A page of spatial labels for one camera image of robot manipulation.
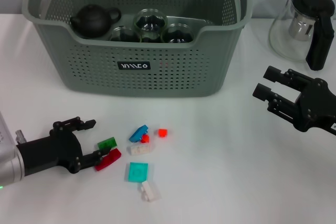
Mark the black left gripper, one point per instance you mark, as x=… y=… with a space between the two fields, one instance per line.
x=52 y=150

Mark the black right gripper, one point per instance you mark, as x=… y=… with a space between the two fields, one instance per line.
x=317 y=108

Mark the green toy brick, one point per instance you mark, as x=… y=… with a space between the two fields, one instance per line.
x=107 y=143

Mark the dark red long brick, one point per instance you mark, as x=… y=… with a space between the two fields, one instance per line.
x=113 y=157

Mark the glass teacup black base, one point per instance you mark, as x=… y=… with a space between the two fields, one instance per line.
x=123 y=35
x=178 y=35
x=149 y=23

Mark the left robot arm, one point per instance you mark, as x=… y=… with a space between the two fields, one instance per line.
x=10 y=170

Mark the grey perforated storage basket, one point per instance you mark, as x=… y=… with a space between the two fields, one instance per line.
x=170 y=77

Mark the blue toy brick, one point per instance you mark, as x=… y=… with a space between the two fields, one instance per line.
x=137 y=133

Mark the white flat toy brick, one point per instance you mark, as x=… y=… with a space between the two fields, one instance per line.
x=139 y=150

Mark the small red toy brick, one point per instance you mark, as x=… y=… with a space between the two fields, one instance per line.
x=162 y=133
x=145 y=138

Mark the teal square toy plate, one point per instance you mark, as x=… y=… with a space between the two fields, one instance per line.
x=137 y=172

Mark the silver left gripper stud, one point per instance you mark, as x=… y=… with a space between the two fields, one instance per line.
x=20 y=136

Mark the white studded toy brick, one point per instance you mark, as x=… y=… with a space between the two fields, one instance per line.
x=149 y=191

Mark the black clay teapot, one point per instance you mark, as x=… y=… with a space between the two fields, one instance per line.
x=92 y=20

